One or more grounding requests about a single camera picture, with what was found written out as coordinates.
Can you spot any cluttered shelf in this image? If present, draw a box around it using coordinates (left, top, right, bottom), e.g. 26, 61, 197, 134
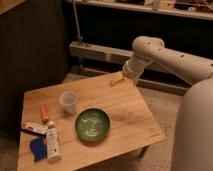
66, 0, 213, 21

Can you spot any blue cloth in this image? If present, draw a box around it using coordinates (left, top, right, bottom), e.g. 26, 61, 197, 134
30, 138, 47, 162

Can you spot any orange marker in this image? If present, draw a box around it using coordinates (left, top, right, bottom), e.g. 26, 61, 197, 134
41, 104, 49, 122

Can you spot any green ceramic bowl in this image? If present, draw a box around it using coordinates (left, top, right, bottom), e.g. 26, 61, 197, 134
75, 108, 110, 142

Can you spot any metal pole stand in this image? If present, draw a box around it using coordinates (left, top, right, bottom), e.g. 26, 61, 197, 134
71, 0, 91, 73

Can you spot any white tube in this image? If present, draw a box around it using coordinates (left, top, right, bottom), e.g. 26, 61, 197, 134
46, 121, 61, 162

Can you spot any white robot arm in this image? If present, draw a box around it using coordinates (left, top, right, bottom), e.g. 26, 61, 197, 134
121, 36, 213, 171

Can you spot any long grey case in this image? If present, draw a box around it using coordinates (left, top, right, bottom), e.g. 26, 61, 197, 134
69, 41, 190, 95

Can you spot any white ceramic cup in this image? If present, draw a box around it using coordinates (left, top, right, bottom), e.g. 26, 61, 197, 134
59, 91, 78, 114

